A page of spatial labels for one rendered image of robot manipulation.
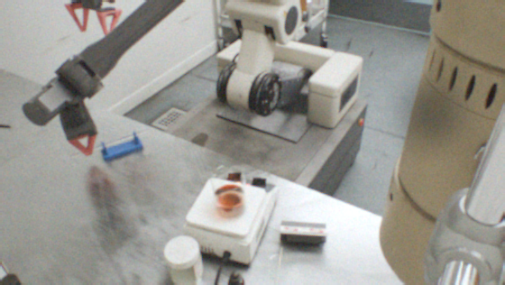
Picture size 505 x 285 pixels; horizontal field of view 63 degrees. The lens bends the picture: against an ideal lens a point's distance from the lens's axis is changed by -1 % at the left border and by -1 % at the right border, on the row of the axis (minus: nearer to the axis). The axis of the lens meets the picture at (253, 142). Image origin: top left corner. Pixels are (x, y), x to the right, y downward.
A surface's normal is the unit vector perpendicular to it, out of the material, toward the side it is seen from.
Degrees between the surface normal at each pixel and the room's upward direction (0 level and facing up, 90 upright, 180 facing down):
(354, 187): 0
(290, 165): 0
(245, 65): 64
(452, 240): 52
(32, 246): 0
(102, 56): 75
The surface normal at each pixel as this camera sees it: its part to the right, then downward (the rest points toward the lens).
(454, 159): -0.76, 0.42
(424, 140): -0.96, 0.19
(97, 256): -0.03, -0.79
